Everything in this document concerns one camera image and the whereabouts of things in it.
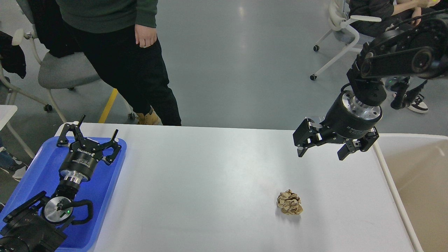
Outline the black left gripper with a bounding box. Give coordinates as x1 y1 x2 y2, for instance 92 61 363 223
56 114 122 182

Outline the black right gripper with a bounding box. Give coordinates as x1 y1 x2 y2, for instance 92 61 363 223
293 90 383 161

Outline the brown paper ball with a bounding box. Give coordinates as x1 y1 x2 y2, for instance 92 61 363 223
276 189 303 215

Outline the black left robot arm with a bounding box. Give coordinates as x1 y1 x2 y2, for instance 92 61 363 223
1 119 126 252

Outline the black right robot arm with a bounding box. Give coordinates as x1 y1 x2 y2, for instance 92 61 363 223
293 9 447 160

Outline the blue plastic tray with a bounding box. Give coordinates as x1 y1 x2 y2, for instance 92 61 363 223
0 136 127 251

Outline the grey white sneaker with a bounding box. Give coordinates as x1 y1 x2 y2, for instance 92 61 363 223
0 146 29 182

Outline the beige plastic bin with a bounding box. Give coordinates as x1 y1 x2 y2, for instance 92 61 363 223
374 133 448 252

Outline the standing person green sweater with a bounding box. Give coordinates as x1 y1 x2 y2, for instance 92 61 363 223
56 0 181 126

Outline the grey chair with jacket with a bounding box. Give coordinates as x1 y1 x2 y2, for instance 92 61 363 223
12 0 100 123

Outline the black garment at left edge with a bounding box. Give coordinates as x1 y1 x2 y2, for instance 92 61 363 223
0 31 27 79

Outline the black jacket on chair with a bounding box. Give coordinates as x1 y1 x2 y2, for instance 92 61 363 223
27 0 82 58

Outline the white office chair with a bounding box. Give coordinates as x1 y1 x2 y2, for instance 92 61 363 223
309 0 382 81

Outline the seated person in black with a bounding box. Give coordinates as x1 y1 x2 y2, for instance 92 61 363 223
347 0 447 106

